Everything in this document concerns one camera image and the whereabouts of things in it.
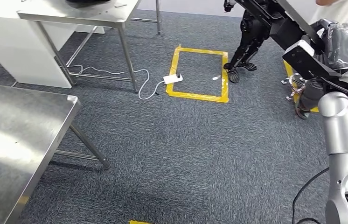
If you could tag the black plastic panel part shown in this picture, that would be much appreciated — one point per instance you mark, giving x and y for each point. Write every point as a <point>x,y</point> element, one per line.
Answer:
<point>285,31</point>

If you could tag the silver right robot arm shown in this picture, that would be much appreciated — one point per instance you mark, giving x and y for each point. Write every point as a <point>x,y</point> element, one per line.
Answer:
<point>341,130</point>

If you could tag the yellow floor tape square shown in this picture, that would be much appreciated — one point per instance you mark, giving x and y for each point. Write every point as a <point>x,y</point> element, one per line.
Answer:
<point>140,222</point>
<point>197,97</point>

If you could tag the white power strip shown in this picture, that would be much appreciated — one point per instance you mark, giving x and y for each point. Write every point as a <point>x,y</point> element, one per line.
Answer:
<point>172,79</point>

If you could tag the small white scrap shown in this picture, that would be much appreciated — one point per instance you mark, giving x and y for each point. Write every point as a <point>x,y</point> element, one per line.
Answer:
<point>216,78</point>

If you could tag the black humanoid robot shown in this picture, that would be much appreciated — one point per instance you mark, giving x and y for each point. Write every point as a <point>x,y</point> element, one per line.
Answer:
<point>251,31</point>

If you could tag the chrome stool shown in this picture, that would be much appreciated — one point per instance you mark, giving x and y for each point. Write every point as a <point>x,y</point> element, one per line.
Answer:
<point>294,89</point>

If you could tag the stainless steel table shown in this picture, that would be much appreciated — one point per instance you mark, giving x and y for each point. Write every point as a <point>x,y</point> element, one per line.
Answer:
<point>84,14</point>
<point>13,139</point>

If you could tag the white cabinet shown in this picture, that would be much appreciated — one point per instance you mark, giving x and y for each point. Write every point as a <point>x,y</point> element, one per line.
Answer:
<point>7,46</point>

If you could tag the person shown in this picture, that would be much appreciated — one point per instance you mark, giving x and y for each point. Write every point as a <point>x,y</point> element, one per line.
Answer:
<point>347,12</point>

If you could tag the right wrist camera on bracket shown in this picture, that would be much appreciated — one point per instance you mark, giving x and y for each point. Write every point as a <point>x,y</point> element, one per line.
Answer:
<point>303,63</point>

